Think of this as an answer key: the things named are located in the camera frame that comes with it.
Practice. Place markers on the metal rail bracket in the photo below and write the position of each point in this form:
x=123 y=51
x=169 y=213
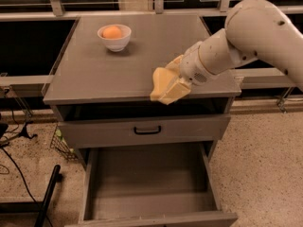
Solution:
x=282 y=99

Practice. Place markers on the black drawer handle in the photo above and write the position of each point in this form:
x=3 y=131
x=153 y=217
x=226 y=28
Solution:
x=153 y=131

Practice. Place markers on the orange fruit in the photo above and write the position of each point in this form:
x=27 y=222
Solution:
x=112 y=32

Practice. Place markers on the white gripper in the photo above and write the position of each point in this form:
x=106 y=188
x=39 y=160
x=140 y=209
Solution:
x=191 y=66

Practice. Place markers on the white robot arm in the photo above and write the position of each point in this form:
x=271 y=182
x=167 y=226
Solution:
x=253 y=30

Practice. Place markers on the wire mesh basket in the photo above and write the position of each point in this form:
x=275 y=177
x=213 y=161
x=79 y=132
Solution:
x=59 y=144

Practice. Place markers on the yellow sponge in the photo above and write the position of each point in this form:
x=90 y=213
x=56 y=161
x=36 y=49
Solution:
x=161 y=79

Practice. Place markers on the grey drawer cabinet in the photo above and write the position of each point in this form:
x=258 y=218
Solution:
x=94 y=83

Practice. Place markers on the grey open middle drawer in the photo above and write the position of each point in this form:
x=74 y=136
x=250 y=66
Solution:
x=151 y=186

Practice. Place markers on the black stand leg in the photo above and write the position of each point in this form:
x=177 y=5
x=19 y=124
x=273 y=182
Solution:
x=48 y=195

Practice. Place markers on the white ceramic bowl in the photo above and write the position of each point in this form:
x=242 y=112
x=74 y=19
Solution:
x=116 y=45

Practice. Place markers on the grey top drawer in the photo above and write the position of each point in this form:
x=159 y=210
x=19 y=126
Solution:
x=120 y=132

